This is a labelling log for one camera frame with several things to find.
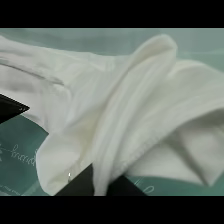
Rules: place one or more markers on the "white shirt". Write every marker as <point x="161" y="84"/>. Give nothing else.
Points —
<point x="126" y="106"/>

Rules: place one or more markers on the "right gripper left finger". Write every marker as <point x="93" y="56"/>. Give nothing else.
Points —
<point x="81" y="185"/>

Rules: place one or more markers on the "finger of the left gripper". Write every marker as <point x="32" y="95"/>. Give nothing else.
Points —
<point x="10" y="108"/>

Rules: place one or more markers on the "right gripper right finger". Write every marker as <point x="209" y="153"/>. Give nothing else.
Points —
<point x="125" y="187"/>

